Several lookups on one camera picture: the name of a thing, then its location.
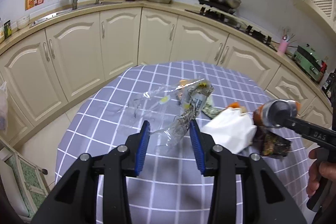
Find clear plastic wrapper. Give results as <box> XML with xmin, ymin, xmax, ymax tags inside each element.
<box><xmin>117</xmin><ymin>79</ymin><xmax>214</xmax><ymax>151</ymax></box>

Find orange blue snack wrapper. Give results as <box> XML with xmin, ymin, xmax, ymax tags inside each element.
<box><xmin>253</xmin><ymin>99</ymin><xmax>301</xmax><ymax>128</ymax></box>

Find cream kitchen cabinets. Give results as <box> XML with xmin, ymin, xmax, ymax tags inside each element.
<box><xmin>1</xmin><ymin>3</ymin><xmax>332</xmax><ymax>145</ymax></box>

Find person's right hand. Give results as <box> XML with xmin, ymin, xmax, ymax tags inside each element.
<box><xmin>306</xmin><ymin>148</ymin><xmax>336</xmax><ymax>197</ymax></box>

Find green patterned wrapper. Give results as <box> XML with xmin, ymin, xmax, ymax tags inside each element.
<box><xmin>202</xmin><ymin>96</ymin><xmax>224</xmax><ymax>119</ymax></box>

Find grey checked tablecloth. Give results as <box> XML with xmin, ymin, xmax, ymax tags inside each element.
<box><xmin>54</xmin><ymin>60</ymin><xmax>318</xmax><ymax>224</ymax></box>

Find black snack packet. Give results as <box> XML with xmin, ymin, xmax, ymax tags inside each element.
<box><xmin>253</xmin><ymin>127</ymin><xmax>291</xmax><ymax>157</ymax></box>

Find green appliance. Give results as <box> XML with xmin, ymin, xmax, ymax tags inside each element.
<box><xmin>292</xmin><ymin>44</ymin><xmax>327</xmax><ymax>84</ymax></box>

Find pink utensil holder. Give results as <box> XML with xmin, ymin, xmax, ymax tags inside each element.
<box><xmin>277</xmin><ymin>35</ymin><xmax>289</xmax><ymax>56</ymax></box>

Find black gas stove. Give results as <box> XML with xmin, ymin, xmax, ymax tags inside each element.
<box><xmin>185</xmin><ymin>0</ymin><xmax>276</xmax><ymax>51</ymax></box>

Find pink plastic bag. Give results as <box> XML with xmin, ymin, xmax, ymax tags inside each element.
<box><xmin>0</xmin><ymin>81</ymin><xmax>8</xmax><ymax>134</ymax></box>

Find white bowl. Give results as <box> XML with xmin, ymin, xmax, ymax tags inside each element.
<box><xmin>17</xmin><ymin>15</ymin><xmax>30</xmax><ymax>30</ymax></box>

